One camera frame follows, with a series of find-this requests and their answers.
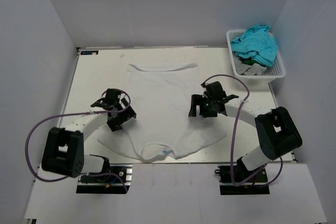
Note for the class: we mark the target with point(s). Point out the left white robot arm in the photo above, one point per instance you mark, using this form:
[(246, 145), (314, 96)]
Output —
[(64, 150)]

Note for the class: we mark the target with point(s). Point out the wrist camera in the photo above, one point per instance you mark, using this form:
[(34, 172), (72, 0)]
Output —
[(112, 96), (214, 91)]

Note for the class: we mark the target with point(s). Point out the blue label sticker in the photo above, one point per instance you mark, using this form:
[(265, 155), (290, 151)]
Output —
[(89, 52)]

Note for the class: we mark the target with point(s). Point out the green cloth in basket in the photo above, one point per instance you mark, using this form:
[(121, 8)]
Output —
[(251, 62)]

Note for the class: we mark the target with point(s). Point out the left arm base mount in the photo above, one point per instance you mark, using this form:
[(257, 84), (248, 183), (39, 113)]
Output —
[(116, 182)]

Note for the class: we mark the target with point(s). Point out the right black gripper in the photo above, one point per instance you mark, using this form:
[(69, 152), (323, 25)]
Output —
[(199, 100)]

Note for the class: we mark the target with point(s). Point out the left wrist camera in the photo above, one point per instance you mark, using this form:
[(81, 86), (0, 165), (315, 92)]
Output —
[(112, 96)]

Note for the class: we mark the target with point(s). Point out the grey white cloth in basket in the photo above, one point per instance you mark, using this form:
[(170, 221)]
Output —
[(248, 70)]

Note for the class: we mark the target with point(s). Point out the teal t-shirt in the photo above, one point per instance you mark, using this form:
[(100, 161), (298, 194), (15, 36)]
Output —
[(256, 44)]

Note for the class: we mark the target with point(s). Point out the white t-shirt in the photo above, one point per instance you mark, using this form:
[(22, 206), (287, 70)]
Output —
[(161, 98)]

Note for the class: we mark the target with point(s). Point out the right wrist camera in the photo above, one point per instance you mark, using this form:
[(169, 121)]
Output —
[(214, 91)]

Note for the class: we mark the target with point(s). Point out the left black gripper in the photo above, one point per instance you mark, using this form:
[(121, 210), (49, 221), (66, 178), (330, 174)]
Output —
[(114, 125)]

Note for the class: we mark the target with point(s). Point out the white plastic basket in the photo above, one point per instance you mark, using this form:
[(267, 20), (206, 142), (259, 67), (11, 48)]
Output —
[(277, 71)]

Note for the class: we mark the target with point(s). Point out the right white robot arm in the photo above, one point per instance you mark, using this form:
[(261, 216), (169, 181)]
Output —
[(276, 131)]

